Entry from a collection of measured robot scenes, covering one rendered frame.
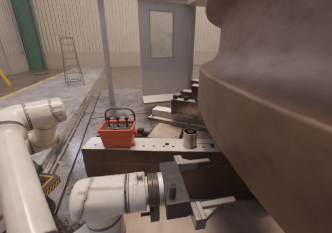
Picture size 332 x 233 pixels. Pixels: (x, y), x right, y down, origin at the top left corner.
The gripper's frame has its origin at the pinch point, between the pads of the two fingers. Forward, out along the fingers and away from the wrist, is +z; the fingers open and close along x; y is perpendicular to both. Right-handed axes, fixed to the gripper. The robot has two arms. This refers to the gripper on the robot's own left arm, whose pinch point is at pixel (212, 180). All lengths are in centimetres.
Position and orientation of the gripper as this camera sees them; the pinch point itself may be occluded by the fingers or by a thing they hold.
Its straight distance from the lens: 46.2
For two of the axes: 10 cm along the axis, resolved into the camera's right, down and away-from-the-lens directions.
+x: -1.7, -3.4, 9.2
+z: 9.9, -0.6, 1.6
